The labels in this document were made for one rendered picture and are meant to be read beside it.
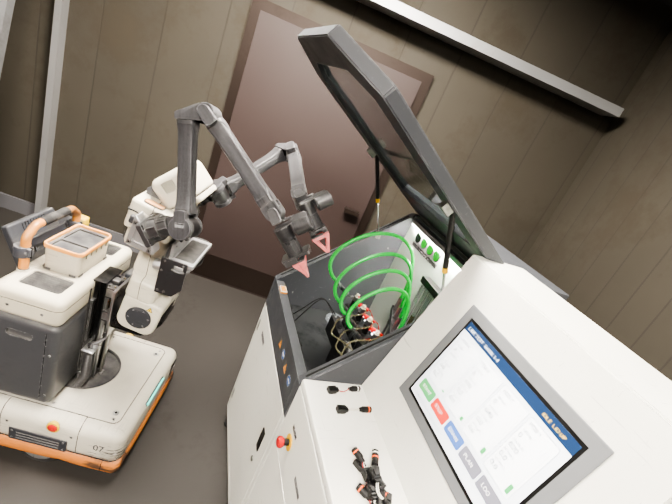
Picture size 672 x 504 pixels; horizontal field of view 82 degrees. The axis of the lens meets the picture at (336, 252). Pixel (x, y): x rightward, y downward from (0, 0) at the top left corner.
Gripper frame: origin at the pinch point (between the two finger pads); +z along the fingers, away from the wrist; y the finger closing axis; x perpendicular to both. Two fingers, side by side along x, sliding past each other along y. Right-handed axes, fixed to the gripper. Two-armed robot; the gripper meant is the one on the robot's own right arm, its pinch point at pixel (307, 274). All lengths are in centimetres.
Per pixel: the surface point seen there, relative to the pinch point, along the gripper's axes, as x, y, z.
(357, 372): -17.3, 3.4, 33.3
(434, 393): -39, 26, 32
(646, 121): 146, 217, 57
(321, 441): -44, -8, 29
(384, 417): -33, 8, 41
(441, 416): -45, 25, 34
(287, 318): 13.4, -19.9, 20.2
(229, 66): 186, -25, -93
